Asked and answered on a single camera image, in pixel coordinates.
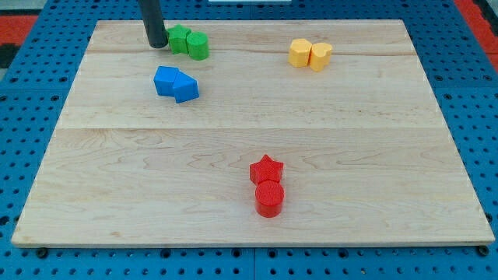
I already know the light wooden board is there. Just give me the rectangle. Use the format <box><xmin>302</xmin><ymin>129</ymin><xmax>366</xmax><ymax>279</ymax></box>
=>
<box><xmin>12</xmin><ymin>19</ymin><xmax>495</xmax><ymax>248</ymax></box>

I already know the blue triangle block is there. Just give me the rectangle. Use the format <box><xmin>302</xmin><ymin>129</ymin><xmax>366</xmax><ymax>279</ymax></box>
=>
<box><xmin>172</xmin><ymin>72</ymin><xmax>199</xmax><ymax>103</ymax></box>

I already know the red star block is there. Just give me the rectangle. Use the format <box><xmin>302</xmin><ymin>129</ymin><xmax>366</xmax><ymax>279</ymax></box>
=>
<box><xmin>249</xmin><ymin>155</ymin><xmax>284</xmax><ymax>185</ymax></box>

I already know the red cylinder block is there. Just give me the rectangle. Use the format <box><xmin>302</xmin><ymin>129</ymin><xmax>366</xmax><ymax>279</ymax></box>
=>
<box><xmin>254</xmin><ymin>180</ymin><xmax>285</xmax><ymax>218</ymax></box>

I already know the yellow hexagon block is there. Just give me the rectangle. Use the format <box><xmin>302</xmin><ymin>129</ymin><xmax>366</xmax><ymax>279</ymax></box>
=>
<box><xmin>288</xmin><ymin>38</ymin><xmax>312</xmax><ymax>68</ymax></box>

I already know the blue cube block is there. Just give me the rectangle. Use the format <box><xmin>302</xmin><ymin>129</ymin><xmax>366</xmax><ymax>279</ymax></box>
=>
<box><xmin>153</xmin><ymin>66</ymin><xmax>179</xmax><ymax>97</ymax></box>

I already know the green cylinder block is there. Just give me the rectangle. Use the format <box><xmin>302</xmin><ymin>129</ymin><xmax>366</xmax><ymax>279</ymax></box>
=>
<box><xmin>186</xmin><ymin>32</ymin><xmax>209</xmax><ymax>61</ymax></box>

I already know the yellow heart block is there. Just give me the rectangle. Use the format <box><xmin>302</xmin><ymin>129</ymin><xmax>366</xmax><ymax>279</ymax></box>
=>
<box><xmin>309</xmin><ymin>43</ymin><xmax>333</xmax><ymax>72</ymax></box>

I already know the green star block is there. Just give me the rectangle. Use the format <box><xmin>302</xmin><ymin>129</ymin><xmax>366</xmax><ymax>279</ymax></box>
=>
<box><xmin>167</xmin><ymin>24</ymin><xmax>191</xmax><ymax>54</ymax></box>

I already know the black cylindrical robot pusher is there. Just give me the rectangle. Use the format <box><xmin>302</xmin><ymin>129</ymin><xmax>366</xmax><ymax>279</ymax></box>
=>
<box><xmin>138</xmin><ymin>0</ymin><xmax>168</xmax><ymax>48</ymax></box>

